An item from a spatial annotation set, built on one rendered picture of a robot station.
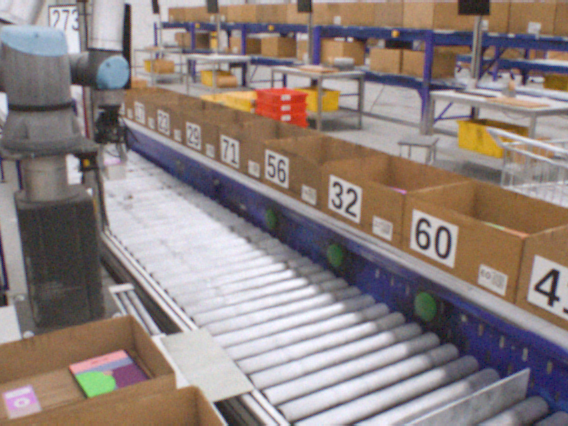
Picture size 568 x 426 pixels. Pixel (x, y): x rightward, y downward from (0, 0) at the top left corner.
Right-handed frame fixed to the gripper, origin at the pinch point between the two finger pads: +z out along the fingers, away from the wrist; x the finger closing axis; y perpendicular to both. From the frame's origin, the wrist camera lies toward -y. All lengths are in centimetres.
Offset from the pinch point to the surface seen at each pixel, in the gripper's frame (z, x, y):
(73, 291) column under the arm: 20, -23, 41
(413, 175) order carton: 5, 88, 41
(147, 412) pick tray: 23, -22, 94
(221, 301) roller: 30, 15, 47
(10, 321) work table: 30, -39, 31
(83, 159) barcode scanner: 0.1, -5.6, -15.6
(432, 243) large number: 10, 59, 81
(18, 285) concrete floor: 106, -20, -165
